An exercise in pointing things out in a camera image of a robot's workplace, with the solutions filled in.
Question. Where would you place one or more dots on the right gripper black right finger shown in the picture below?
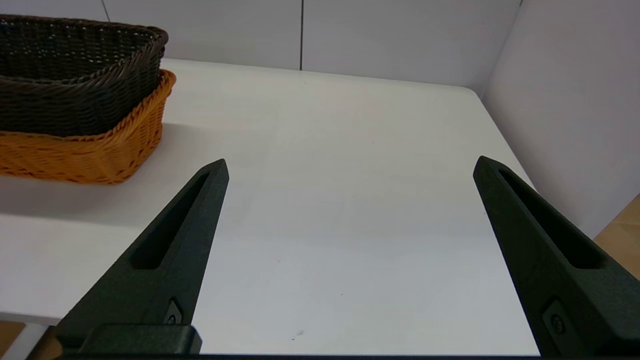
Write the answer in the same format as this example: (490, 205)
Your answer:
(590, 300)

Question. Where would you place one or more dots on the dark brown wicker basket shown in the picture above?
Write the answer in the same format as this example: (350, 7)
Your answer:
(75, 75)

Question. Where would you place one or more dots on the orange wicker basket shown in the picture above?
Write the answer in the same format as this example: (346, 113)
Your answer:
(90, 150)

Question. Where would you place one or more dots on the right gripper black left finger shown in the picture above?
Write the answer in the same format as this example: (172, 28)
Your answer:
(150, 295)

